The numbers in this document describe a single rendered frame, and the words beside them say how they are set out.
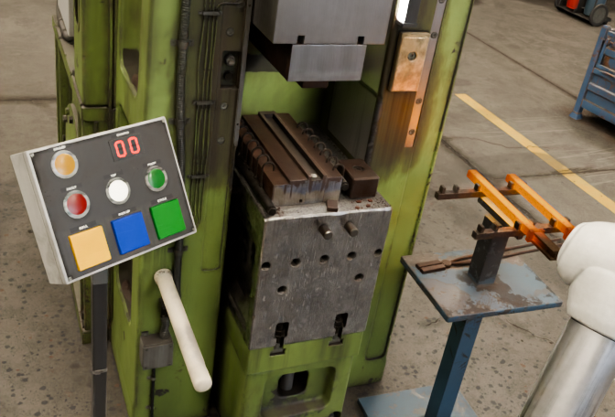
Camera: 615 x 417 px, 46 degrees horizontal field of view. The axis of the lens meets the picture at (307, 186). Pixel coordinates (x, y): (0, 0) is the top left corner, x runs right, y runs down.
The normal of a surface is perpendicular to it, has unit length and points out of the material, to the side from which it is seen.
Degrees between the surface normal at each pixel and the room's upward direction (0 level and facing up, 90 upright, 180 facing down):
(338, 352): 90
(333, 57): 90
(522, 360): 0
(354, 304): 90
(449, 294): 0
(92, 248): 60
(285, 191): 90
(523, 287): 0
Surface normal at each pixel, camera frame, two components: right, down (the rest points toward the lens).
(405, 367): 0.14, -0.87
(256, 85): 0.37, 0.49
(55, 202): 0.70, -0.07
